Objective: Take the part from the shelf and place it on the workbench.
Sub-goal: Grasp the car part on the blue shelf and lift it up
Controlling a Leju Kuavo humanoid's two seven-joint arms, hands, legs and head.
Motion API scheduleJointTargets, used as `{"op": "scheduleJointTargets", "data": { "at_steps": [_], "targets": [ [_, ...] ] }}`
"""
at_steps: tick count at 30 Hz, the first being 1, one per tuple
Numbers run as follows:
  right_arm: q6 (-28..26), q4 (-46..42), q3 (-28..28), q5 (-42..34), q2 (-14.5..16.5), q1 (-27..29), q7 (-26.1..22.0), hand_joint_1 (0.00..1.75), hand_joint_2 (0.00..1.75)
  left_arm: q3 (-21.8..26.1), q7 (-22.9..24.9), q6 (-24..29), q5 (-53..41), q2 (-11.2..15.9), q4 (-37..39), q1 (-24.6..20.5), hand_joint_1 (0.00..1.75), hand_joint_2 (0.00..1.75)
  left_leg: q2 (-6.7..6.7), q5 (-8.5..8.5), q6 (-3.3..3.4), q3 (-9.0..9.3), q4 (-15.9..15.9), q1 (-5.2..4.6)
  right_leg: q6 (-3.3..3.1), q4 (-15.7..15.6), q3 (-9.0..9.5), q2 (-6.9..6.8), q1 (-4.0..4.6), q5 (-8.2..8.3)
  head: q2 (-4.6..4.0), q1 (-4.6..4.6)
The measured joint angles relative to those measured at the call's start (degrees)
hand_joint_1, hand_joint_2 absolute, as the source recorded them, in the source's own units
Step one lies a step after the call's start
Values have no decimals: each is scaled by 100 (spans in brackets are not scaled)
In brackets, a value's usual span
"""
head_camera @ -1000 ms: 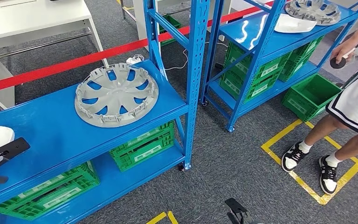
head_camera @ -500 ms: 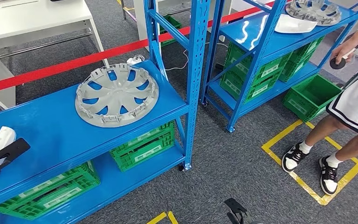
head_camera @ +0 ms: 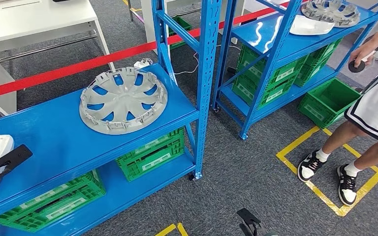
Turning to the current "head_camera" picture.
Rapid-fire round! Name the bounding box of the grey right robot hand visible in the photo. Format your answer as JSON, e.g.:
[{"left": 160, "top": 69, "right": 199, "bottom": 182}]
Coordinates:
[{"left": 236, "top": 208, "right": 268, "bottom": 236}]

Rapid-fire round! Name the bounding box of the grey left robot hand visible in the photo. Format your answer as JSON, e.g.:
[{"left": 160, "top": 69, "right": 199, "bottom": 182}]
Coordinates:
[{"left": 0, "top": 144, "right": 34, "bottom": 193}]

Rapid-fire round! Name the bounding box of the person's right hand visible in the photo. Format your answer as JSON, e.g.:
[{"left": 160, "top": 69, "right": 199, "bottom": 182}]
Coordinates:
[{"left": 350, "top": 39, "right": 377, "bottom": 67}]

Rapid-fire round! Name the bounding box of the black handheld controller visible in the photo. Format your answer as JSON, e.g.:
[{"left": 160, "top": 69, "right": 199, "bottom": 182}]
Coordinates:
[{"left": 348, "top": 50, "right": 378, "bottom": 74}]

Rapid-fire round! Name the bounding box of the blue metal shelf rack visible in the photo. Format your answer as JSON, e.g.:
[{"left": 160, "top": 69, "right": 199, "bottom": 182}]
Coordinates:
[
  {"left": 0, "top": 0, "right": 223, "bottom": 236},
  {"left": 211, "top": 0, "right": 378, "bottom": 141}
]

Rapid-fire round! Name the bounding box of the green plastic crate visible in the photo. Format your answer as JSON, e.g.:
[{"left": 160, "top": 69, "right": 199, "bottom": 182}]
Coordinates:
[
  {"left": 294, "top": 54, "right": 335, "bottom": 88},
  {"left": 298, "top": 77, "right": 362, "bottom": 129},
  {"left": 120, "top": 143, "right": 186, "bottom": 182},
  {"left": 238, "top": 44, "right": 309, "bottom": 87},
  {"left": 168, "top": 15, "right": 192, "bottom": 50},
  {"left": 0, "top": 169, "right": 106, "bottom": 211},
  {"left": 116, "top": 127, "right": 185, "bottom": 164},
  {"left": 232, "top": 73, "right": 297, "bottom": 110},
  {"left": 305, "top": 37, "right": 343, "bottom": 71},
  {"left": 0, "top": 188, "right": 106, "bottom": 233}
]

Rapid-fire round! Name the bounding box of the grey plastic hubcap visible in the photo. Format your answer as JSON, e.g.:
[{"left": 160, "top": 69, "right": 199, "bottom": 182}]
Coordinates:
[
  {"left": 79, "top": 66, "right": 169, "bottom": 135},
  {"left": 301, "top": 0, "right": 361, "bottom": 29}
]

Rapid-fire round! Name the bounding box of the person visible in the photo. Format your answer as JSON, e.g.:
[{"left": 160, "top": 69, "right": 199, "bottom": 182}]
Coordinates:
[{"left": 297, "top": 19, "right": 378, "bottom": 207}]

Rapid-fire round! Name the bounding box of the red barrier belt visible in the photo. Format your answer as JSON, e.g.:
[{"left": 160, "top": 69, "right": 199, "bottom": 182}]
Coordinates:
[{"left": 0, "top": 1, "right": 291, "bottom": 102}]

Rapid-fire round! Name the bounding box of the white table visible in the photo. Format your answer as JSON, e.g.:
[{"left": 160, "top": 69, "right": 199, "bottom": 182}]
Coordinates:
[{"left": 0, "top": 0, "right": 116, "bottom": 117}]

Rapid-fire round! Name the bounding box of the white power strip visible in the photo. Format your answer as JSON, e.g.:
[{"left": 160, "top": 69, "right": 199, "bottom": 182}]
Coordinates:
[{"left": 133, "top": 58, "right": 154, "bottom": 70}]

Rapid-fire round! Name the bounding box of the white table side panel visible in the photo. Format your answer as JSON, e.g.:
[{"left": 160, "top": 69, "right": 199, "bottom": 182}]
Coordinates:
[{"left": 140, "top": 0, "right": 172, "bottom": 60}]

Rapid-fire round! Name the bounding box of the white cable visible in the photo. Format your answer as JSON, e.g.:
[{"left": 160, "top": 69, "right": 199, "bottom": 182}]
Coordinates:
[{"left": 174, "top": 44, "right": 242, "bottom": 76}]

